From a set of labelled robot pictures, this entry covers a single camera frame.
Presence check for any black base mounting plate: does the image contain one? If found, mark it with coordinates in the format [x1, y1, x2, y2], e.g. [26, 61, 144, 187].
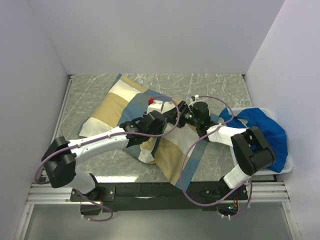
[69, 181, 250, 213]

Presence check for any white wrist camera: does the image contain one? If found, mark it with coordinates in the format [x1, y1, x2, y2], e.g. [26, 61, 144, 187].
[146, 97, 164, 114]
[188, 94, 200, 107]

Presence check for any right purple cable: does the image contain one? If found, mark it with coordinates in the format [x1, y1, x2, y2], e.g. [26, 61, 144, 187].
[179, 94, 253, 220]

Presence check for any white plastic basket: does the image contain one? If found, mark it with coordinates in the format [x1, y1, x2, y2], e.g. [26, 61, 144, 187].
[227, 107, 292, 174]

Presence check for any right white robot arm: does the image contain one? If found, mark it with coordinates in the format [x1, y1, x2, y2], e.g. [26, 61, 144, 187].
[176, 101, 276, 200]

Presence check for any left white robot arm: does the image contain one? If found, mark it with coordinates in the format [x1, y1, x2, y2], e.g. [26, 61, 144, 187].
[41, 110, 180, 201]

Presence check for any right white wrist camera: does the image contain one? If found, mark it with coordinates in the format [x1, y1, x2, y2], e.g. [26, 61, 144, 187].
[188, 94, 200, 107]

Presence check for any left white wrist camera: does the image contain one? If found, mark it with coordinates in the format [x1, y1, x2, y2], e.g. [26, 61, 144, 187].
[146, 97, 164, 114]

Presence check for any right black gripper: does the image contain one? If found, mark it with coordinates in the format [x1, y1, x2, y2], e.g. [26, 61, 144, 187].
[163, 101, 200, 129]

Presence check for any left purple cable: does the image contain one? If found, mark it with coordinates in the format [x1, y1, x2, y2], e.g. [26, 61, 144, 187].
[34, 94, 181, 222]

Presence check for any blue beige patchwork pillowcase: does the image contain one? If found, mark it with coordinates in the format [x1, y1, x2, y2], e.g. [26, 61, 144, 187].
[77, 74, 208, 188]

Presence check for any blue cloth in basket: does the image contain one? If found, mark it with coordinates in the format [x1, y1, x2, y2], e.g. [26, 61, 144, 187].
[219, 107, 288, 176]

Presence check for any aluminium rail frame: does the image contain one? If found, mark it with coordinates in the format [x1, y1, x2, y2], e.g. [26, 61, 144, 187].
[26, 182, 290, 205]

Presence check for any purple cable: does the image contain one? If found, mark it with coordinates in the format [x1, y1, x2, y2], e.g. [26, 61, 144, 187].
[179, 94, 253, 220]
[34, 94, 181, 222]

